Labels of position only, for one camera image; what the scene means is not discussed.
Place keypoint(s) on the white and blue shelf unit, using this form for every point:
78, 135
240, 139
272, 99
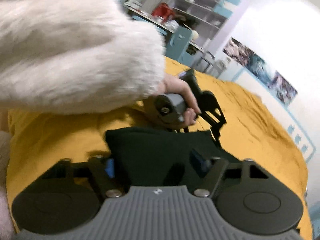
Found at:
207, 7

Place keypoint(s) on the white and blue bed headboard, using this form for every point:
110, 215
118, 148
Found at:
295, 129

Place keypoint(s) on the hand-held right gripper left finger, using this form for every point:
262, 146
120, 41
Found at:
110, 168

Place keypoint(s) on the cream round ball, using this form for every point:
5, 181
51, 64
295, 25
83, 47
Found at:
195, 34

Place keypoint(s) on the long wall poster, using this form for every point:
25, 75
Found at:
260, 66

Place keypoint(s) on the black sweater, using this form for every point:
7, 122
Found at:
155, 155

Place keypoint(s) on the grey metal cart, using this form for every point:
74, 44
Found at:
206, 63

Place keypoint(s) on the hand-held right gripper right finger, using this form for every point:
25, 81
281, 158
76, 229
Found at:
200, 162

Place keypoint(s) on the blue chair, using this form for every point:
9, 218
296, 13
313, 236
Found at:
177, 43

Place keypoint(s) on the person's left hand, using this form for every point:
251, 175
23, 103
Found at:
175, 85

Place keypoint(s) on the yellow quilted blanket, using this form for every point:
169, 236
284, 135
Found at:
250, 140

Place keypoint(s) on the person's left forearm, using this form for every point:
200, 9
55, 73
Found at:
75, 45

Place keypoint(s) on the red bag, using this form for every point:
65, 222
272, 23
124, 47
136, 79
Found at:
163, 11

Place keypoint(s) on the person's fluffy white clothing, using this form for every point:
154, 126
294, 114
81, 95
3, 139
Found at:
4, 180

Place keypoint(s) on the cluttered desk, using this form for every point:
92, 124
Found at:
160, 23

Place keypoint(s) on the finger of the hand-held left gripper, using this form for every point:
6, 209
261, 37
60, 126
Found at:
220, 125

